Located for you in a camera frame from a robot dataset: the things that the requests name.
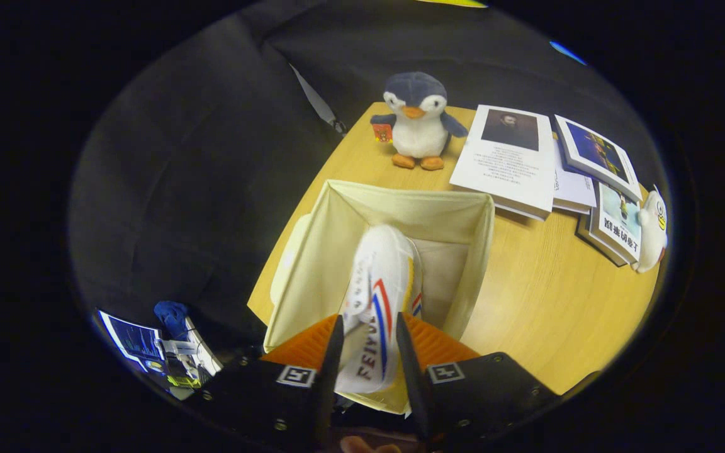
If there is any white electronic device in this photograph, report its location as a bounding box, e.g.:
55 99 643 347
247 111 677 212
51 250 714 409
161 318 223 378

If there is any blue cloth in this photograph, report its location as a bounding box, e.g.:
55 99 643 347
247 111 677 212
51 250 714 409
154 301 190 340

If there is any book with teal cover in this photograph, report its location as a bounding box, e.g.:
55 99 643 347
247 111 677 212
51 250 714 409
576 182 643 267

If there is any computer monitor screen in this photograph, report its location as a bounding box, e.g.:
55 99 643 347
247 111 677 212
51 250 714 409
98 310 165 375

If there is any cream fabric storage box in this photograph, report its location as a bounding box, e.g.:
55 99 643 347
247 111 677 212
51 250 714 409
264 179 495 416

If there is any white book with portrait cover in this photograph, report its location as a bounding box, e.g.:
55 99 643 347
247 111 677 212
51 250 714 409
449 104 555 221

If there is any blue penguin plush toy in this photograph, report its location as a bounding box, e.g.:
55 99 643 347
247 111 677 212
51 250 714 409
370 71 469 171

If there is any plain white book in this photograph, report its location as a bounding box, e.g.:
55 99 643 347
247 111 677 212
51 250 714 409
551 138 597 215

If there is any white duck plush toy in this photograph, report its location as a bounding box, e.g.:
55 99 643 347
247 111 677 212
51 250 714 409
631 187 669 274

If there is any book with dark blue cover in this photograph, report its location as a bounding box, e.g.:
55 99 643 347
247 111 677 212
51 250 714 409
554 115 643 203

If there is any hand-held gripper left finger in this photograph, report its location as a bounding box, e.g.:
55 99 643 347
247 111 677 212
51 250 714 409
196 315 346 450

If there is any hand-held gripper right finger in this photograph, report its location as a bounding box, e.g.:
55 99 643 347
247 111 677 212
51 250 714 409
395 311 561 450

